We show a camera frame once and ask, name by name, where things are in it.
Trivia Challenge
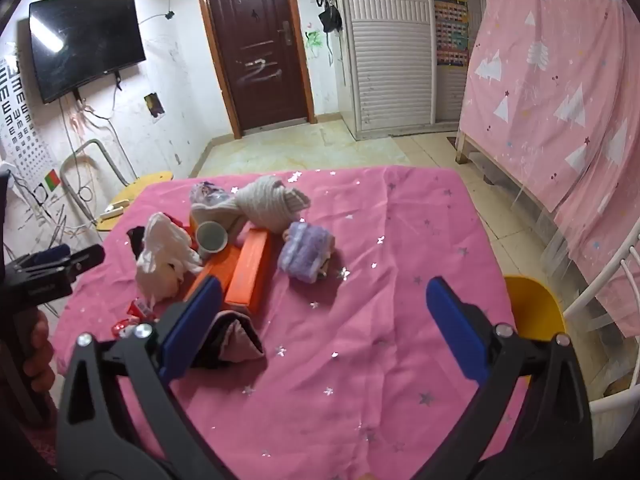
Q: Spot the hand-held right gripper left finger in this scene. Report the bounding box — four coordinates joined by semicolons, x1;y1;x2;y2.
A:
56;275;236;480

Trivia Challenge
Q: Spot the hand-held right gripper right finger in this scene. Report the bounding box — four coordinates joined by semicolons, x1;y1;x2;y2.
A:
415;276;596;480

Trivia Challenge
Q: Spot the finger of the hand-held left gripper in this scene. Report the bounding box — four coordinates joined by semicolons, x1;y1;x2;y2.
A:
20;243;106;306
10;244;72;272

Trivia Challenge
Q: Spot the pink and black cloth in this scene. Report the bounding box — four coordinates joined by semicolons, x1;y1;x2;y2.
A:
192;310;265;368

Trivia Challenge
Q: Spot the orange cardboard box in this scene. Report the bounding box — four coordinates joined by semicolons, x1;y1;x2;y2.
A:
225;228;275;313
182;245;246;301

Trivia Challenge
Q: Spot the white plastic bag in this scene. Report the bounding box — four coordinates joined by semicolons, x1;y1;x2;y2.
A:
136;212;203;303

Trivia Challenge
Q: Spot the purple knit garment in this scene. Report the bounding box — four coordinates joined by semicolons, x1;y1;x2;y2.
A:
279;220;334;282

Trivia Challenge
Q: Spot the beige knit garment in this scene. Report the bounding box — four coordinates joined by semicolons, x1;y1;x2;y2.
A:
192;175;311;234

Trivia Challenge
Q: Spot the person's left forearm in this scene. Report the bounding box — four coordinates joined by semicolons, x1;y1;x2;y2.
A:
27;422;60;473

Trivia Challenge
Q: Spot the person's left hand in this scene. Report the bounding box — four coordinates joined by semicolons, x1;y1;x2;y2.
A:
22;305;55;393

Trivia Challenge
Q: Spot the red snack packet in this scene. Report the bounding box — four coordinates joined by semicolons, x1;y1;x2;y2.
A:
111;297;157;340

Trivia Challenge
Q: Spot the yellow plastic chair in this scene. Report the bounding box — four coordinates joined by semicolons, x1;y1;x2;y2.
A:
502;275;567;341

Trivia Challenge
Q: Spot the white paper cup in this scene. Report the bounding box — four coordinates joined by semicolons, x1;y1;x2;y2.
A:
194;220;231;260

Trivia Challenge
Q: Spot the yellow wooden stool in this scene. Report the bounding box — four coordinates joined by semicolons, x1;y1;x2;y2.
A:
96;171;174;232

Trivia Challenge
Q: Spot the pink star tablecloth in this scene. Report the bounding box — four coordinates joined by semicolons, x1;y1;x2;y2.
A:
52;167;531;480

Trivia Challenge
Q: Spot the silver purple snack bag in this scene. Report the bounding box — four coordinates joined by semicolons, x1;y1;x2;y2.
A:
191;181;234;208

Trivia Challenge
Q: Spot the eye chart poster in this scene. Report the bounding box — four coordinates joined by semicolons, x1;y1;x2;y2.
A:
0;52;63;201

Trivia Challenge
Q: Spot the pink tree-print bed curtain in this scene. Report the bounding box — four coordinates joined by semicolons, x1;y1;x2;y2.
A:
459;0;640;341

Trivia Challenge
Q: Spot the white louvered wardrobe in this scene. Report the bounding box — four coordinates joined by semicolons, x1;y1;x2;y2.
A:
334;0;488;142

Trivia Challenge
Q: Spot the dark brown door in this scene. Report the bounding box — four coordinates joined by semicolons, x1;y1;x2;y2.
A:
202;0;317;138

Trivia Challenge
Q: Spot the tangle of wall cables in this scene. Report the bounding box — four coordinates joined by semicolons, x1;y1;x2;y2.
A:
55;92;118;241

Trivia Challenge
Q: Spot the grey metal chair frame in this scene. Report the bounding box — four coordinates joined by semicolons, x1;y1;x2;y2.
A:
60;139;138;226

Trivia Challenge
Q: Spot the white metal chair frame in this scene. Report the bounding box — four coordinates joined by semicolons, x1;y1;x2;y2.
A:
562;220;640;416

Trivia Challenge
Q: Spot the dark wall socket box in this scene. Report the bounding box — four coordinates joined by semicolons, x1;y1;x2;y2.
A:
144;92;166;120

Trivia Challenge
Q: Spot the wooden bed frame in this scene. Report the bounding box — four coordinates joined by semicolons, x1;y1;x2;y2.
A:
454;130;556;221

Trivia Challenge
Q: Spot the black wall television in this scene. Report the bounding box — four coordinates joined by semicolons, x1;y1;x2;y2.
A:
28;0;147;105

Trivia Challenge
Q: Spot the colourful wall poster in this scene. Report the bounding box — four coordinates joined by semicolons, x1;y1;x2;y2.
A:
433;0;471;67

